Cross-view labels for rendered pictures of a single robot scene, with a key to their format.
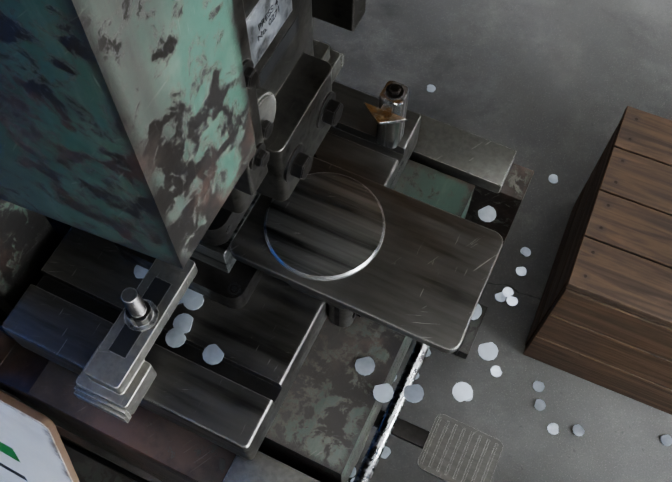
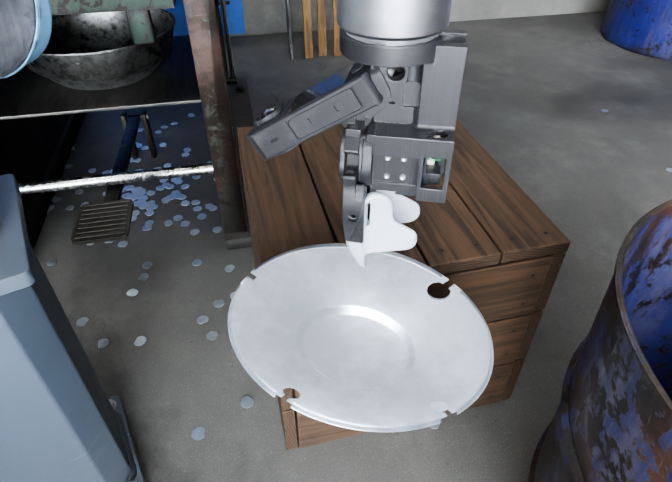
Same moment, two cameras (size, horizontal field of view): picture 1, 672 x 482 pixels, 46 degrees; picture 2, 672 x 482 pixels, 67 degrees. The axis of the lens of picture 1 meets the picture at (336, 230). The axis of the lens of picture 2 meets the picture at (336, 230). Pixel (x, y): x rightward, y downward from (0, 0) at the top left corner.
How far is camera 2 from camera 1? 1.32 m
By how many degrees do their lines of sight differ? 39
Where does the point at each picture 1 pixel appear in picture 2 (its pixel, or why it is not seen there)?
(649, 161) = not seen: hidden behind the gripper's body
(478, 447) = (114, 225)
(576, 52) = (552, 196)
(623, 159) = not seen: hidden behind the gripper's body
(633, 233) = (319, 139)
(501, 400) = (206, 281)
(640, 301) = (253, 160)
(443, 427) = (121, 204)
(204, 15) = not seen: outside the picture
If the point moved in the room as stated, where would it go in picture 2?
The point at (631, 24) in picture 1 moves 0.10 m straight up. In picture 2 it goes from (625, 210) to (640, 177)
